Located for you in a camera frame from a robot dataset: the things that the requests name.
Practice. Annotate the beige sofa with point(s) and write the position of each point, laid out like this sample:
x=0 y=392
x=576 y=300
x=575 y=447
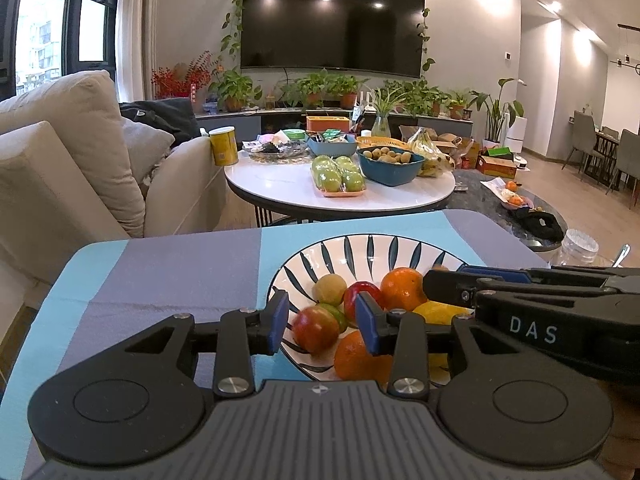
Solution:
x=60 y=160

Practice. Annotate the cardboard box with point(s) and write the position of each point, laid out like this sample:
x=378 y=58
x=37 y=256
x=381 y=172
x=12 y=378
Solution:
x=450 y=142

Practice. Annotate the striped white plate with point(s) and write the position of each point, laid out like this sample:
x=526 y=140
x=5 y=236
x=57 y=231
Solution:
x=320 y=260

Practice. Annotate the grey dining chair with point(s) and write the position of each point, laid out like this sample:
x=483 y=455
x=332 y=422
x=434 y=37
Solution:
x=627 y=157
x=582 y=135

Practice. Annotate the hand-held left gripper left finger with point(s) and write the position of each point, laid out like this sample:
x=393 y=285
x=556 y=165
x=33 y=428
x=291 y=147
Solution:
x=277 y=322

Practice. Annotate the red fruit box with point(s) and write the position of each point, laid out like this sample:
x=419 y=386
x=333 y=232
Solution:
x=497 y=162

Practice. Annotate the potted green plant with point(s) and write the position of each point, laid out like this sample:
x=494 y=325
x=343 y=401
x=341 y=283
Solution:
x=325 y=87
x=232 y=90
x=425 y=97

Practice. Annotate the yellow fruit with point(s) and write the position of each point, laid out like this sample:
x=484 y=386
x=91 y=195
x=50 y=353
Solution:
x=440 y=312

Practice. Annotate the small potted plant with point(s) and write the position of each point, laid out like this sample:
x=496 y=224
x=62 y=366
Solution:
x=457 y=105

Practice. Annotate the blue and grey tablecloth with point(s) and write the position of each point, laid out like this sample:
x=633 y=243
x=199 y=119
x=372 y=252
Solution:
x=175 y=280

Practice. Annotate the wall-mounted television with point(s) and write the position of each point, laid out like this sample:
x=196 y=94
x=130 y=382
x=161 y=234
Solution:
x=330 y=20

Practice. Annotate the grey television cabinet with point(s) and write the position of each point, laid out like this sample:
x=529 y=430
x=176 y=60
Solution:
x=250 y=122

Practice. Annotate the round white table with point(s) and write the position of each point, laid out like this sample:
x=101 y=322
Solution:
x=280 y=190

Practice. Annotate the red apple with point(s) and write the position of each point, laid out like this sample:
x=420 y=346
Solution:
x=315 y=329
x=362 y=296

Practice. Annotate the red flower arrangement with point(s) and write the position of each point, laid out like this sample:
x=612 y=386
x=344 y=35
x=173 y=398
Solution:
x=180 y=77

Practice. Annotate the tan longan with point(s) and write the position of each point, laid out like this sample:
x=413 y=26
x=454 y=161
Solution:
x=329 y=289

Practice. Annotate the glass dish with snacks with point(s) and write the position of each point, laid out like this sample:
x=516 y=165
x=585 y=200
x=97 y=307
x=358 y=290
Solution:
x=275 y=149

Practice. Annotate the medium orange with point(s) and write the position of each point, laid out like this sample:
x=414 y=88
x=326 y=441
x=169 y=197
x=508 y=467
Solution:
x=402 y=287

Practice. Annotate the green fruit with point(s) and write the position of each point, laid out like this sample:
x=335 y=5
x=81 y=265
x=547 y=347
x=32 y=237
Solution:
x=339 y=316

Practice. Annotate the plastic bag with oranges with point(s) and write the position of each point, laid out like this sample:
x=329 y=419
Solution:
x=507 y=195

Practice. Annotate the orange box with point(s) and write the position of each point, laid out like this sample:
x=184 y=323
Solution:
x=327 y=124

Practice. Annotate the grey pillow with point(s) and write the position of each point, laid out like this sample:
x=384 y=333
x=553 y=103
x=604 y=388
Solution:
x=145 y=147

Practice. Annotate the bunch of bananas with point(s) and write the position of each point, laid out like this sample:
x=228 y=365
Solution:
x=432 y=155

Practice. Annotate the yellow can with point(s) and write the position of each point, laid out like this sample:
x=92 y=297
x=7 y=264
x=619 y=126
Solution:
x=223 y=146

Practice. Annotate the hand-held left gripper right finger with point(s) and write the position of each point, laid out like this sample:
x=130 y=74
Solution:
x=366 y=322

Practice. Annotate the white curtain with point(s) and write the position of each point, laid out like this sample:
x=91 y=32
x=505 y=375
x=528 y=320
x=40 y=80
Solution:
x=135 y=30

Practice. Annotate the large orange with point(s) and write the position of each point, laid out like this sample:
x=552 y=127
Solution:
x=362 y=357

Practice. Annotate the black framed window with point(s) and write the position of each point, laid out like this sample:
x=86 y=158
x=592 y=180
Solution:
x=95 y=25
x=30 y=35

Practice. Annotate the tray of green apples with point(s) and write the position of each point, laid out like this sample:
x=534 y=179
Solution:
x=337 y=176

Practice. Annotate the blue snack tray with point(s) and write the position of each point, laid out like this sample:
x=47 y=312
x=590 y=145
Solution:
x=332 y=146

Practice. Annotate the glass bottle with white cap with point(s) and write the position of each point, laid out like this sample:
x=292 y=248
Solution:
x=579 y=249

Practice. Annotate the dark jacket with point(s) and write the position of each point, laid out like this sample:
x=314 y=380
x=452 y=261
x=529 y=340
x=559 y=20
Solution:
x=160 y=117

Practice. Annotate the black pouch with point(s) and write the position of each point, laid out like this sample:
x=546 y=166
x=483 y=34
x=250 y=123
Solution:
x=537 y=225

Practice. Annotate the dark marble table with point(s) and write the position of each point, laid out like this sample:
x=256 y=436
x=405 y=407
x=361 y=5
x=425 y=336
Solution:
x=480 y=205

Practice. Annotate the tall leafy plant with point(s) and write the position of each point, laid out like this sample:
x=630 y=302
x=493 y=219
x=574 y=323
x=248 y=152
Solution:
x=497 y=110

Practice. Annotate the white air purifier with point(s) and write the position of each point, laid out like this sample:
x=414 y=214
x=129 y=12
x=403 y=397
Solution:
x=515 y=132

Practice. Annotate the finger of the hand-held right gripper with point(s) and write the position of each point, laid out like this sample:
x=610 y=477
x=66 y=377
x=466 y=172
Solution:
x=500 y=272
x=447 y=285

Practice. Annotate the yellow basket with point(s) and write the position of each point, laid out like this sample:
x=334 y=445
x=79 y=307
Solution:
x=382 y=142

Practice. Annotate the teal bowl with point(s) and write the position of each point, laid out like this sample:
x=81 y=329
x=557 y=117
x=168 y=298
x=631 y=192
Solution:
x=390 y=172

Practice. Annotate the glass vase with plant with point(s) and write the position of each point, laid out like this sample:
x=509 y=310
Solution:
x=382 y=120

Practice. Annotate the pile of longans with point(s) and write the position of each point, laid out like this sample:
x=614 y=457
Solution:
x=390 y=153

